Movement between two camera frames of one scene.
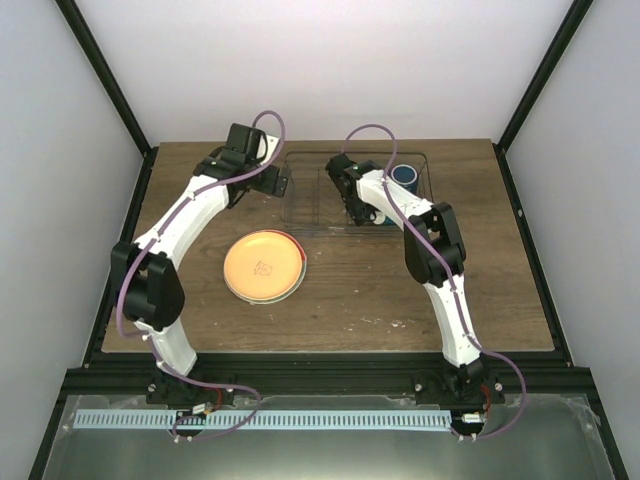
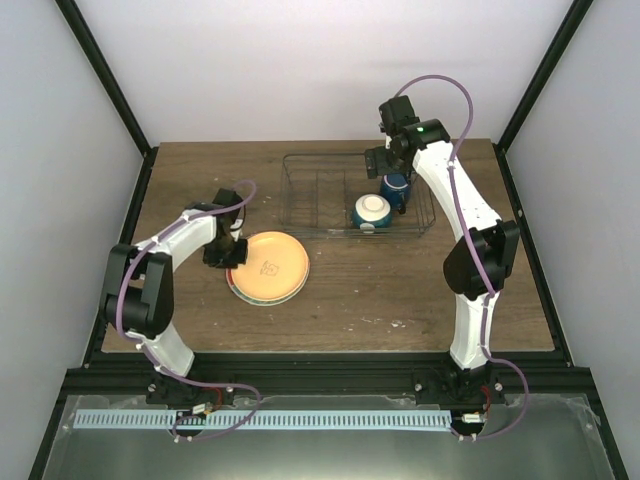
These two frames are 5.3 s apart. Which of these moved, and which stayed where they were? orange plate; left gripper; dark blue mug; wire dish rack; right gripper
Moved: dark blue mug; left gripper; right gripper
Stayed: orange plate; wire dish rack
